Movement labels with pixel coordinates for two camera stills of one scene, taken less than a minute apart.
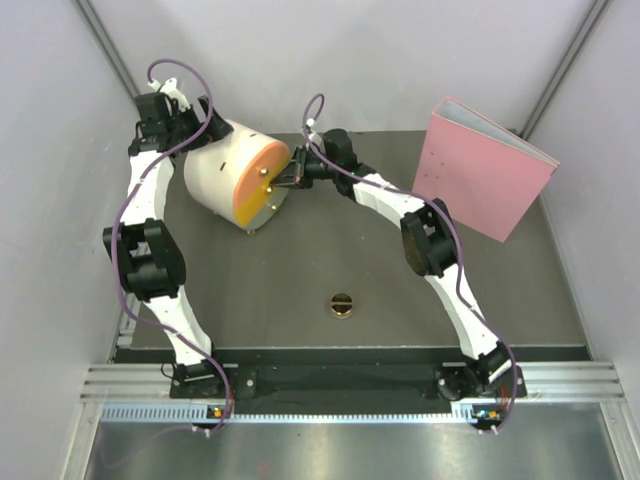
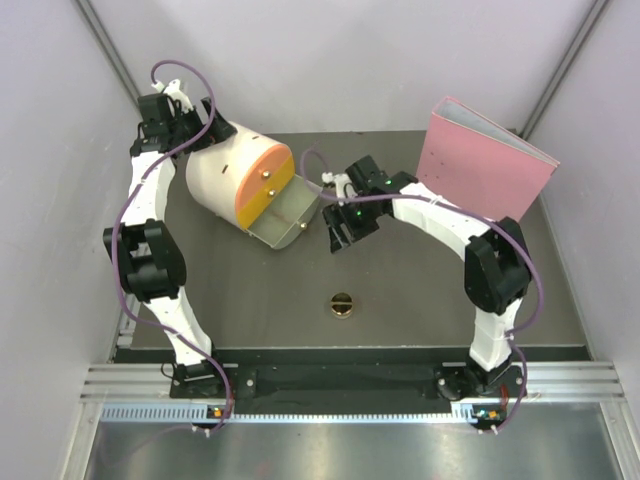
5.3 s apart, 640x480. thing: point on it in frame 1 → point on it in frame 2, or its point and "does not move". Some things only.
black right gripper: [294, 175] → [337, 214]
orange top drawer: [259, 167] does not move
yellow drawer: [250, 207] does not move
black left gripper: [215, 131] does not move
